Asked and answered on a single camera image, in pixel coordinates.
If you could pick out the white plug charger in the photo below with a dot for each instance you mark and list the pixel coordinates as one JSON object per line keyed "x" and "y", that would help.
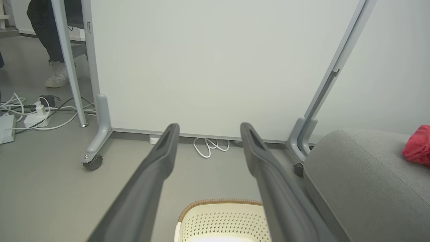
{"x": 40, "y": 109}

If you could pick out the small white floor plug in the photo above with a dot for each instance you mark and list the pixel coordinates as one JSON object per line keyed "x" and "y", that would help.
{"x": 154, "y": 139}

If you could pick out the person leg dark trousers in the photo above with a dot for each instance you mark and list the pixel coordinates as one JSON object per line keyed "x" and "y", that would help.
{"x": 45, "y": 27}

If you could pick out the cream perforated laundry basket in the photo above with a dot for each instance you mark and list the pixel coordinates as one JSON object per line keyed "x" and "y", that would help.
{"x": 221, "y": 222}

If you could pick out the white power strip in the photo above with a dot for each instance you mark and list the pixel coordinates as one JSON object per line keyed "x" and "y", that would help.
{"x": 35, "y": 120}

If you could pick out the white partition panel grey frame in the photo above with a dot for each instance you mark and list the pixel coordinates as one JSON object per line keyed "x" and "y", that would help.
{"x": 218, "y": 67}
{"x": 386, "y": 67}

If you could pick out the black caster wheel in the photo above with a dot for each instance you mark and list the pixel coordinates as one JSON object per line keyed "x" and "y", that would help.
{"x": 298, "y": 170}
{"x": 93, "y": 163}

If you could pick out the flat white box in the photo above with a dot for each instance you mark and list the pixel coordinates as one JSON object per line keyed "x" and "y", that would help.
{"x": 6, "y": 129}

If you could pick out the grey metal table leg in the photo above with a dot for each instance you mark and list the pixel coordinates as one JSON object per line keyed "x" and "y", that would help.
{"x": 69, "y": 60}

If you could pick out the grey fabric sofa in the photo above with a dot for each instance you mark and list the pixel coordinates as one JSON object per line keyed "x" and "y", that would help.
{"x": 369, "y": 188}

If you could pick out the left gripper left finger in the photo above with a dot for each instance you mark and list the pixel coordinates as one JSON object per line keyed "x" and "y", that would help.
{"x": 144, "y": 188}

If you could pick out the red and white garment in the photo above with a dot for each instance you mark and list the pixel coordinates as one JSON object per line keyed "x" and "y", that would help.
{"x": 418, "y": 146}

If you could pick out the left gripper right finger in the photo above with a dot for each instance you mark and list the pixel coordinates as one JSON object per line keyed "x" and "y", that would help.
{"x": 282, "y": 198}

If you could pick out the white sneaker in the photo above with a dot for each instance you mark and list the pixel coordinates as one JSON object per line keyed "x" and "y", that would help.
{"x": 59, "y": 76}

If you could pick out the black power adapter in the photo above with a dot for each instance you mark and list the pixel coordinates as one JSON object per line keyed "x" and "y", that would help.
{"x": 47, "y": 101}

